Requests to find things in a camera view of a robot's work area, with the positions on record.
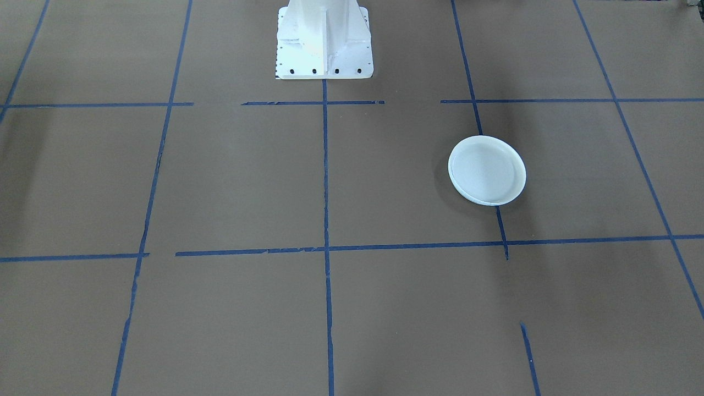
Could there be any light blue plate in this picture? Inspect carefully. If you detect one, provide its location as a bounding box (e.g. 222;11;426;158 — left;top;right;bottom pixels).
453;176;519;207
450;165;524;206

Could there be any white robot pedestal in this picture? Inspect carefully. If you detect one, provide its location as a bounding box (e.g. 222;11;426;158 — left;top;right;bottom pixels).
274;0;375;81

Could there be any white plate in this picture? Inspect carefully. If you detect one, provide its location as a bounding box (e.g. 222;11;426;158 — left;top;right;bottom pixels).
448;135;527;204

